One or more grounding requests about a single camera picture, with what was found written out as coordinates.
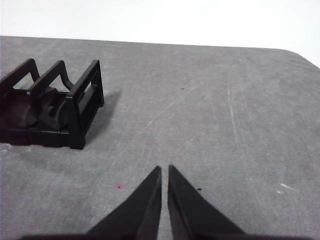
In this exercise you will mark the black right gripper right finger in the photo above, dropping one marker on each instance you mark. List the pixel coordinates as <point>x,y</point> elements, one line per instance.
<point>192,215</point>

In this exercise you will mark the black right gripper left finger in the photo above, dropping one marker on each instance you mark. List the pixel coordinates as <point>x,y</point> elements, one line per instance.
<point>137,212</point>

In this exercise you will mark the black plastic plate rack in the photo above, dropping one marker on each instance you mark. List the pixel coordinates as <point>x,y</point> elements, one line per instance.
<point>50,112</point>

